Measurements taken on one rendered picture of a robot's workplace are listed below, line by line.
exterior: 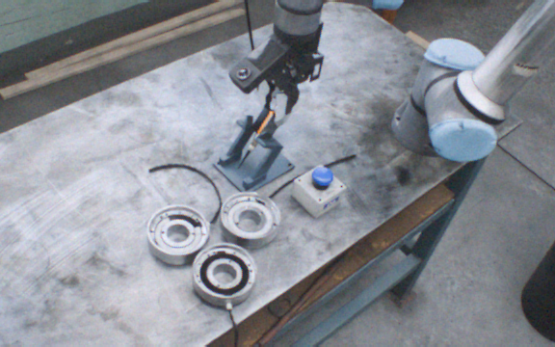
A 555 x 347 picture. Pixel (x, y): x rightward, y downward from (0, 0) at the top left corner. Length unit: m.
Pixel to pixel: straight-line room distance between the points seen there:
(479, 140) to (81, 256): 0.72
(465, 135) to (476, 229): 1.27
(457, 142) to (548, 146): 1.76
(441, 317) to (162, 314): 1.25
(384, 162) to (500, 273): 1.09
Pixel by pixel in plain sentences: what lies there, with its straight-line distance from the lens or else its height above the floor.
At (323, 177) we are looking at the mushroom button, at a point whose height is 0.87.
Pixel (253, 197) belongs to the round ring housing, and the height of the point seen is 0.83.
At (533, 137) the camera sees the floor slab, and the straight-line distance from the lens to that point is 2.87.
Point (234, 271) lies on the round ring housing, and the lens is 1.03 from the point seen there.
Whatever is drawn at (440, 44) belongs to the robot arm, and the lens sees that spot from 1.25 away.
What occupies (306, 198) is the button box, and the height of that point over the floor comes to 0.83.
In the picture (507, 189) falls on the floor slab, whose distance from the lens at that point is 2.57.
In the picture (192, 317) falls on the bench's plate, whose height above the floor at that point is 0.80.
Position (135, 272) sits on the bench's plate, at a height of 0.80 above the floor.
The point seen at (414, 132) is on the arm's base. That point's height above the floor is 0.84.
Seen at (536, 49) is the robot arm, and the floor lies 1.17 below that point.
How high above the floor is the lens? 1.69
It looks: 48 degrees down
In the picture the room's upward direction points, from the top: 11 degrees clockwise
